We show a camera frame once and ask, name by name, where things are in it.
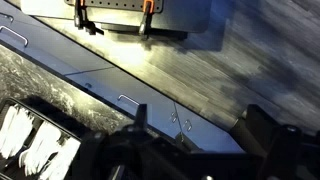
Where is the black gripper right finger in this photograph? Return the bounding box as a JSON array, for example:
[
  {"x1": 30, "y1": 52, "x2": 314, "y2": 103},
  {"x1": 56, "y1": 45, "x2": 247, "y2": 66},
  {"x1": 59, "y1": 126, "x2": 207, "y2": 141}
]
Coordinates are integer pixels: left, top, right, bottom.
[{"x1": 244, "y1": 103, "x2": 303, "y2": 160}]

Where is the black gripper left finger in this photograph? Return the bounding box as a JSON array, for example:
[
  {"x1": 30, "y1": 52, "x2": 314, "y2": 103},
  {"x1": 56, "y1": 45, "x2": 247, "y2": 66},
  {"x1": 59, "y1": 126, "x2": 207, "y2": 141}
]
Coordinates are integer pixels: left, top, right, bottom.
[{"x1": 134, "y1": 103, "x2": 148, "y2": 132}]

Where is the orange and black bar clamp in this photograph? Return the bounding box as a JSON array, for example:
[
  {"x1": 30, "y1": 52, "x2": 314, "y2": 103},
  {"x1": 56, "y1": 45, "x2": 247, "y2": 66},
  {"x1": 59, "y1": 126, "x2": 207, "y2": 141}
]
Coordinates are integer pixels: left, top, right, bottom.
[
  {"x1": 137, "y1": 0, "x2": 156, "y2": 38},
  {"x1": 73, "y1": 0, "x2": 105, "y2": 36}
]

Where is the black plastic cutlery tray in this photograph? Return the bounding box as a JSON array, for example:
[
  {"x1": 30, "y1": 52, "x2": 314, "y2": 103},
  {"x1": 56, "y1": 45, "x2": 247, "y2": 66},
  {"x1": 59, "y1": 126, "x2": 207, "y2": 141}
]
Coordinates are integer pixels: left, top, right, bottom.
[{"x1": 0, "y1": 97, "x2": 83, "y2": 180}]

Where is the black perforated robot mounting table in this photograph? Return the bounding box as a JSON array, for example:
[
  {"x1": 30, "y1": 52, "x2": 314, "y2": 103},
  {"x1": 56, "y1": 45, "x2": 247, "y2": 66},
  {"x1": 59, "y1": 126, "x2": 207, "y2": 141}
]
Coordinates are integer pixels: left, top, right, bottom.
[{"x1": 19, "y1": 0, "x2": 214, "y2": 42}]

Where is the silver cabinet bar handle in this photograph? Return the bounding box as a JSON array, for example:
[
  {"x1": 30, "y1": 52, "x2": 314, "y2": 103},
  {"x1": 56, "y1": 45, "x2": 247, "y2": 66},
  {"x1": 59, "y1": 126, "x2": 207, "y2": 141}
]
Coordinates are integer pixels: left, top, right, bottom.
[
  {"x1": 0, "y1": 12, "x2": 15, "y2": 24},
  {"x1": 0, "y1": 25, "x2": 30, "y2": 48},
  {"x1": 117, "y1": 94, "x2": 141, "y2": 107}
]

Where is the small silver cabinet handle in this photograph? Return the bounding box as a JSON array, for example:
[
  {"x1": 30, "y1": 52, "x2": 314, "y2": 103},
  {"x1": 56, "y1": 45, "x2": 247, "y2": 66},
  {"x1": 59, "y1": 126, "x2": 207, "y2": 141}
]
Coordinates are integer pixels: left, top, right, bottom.
[
  {"x1": 182, "y1": 118, "x2": 193, "y2": 132},
  {"x1": 169, "y1": 111, "x2": 178, "y2": 124}
]

